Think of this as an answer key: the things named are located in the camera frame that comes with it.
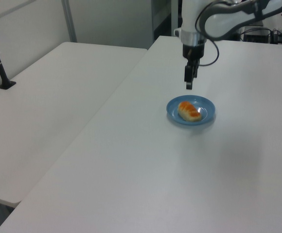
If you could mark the white side table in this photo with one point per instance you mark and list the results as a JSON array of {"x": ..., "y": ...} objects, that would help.
[{"x": 46, "y": 97}]

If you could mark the orange glazed bread roll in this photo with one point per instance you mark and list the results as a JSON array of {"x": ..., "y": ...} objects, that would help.
[{"x": 189, "y": 111}]

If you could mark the black electronics box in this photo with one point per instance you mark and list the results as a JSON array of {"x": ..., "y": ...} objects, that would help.
[{"x": 256, "y": 38}]

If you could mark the blue round plate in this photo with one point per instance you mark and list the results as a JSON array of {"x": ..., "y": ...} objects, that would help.
[{"x": 207, "y": 109}]

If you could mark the grey metal frame post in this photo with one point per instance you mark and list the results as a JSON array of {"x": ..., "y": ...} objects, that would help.
[{"x": 69, "y": 21}]

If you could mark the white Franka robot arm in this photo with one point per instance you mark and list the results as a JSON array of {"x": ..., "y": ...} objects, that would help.
[{"x": 188, "y": 14}]

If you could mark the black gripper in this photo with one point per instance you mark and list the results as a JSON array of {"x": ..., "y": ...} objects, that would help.
[{"x": 192, "y": 52}]

